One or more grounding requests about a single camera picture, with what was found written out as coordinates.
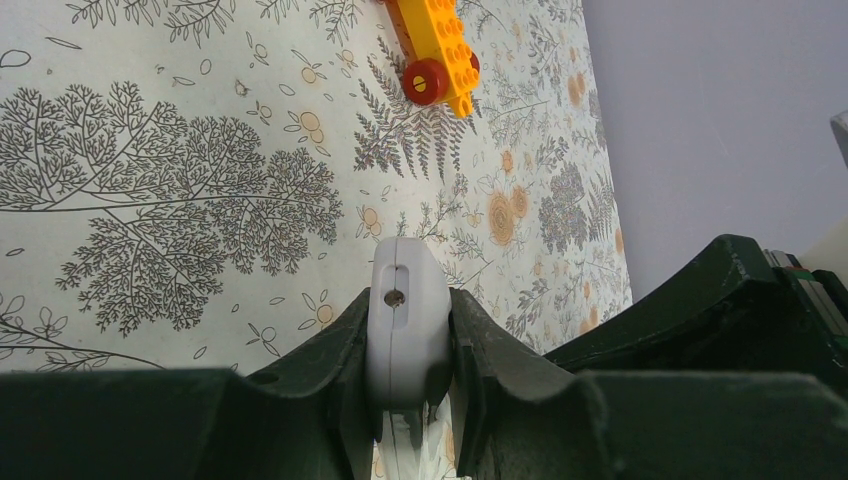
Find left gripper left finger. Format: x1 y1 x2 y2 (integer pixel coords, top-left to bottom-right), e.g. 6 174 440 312
1 292 373 479

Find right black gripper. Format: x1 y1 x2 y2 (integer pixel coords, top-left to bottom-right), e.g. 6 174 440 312
545 234 847 396

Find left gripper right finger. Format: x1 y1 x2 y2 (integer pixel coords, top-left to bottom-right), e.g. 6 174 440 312
450 290 847 479

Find white remote control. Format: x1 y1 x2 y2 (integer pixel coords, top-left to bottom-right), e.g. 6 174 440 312
365 237 453 479

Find floral patterned table mat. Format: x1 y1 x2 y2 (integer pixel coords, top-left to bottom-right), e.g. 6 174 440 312
1 1 632 374

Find yellow toy brick car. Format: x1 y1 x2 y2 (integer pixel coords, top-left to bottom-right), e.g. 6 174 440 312
384 0 481 118

